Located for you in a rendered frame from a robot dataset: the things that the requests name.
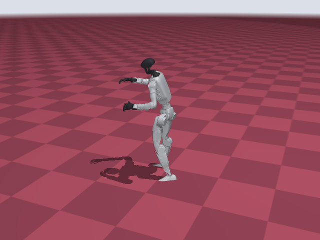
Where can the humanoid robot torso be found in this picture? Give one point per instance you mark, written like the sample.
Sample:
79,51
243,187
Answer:
163,95

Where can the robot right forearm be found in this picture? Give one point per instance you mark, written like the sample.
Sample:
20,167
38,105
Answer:
141,81

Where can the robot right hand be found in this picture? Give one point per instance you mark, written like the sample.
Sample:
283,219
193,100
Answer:
128,79

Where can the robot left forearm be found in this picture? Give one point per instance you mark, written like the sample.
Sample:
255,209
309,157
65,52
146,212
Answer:
145,106

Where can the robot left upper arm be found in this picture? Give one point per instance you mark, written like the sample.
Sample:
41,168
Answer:
152,86

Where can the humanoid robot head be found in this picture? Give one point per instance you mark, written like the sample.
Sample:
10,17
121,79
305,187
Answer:
147,64

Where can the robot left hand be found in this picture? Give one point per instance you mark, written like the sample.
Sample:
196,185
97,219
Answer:
128,106

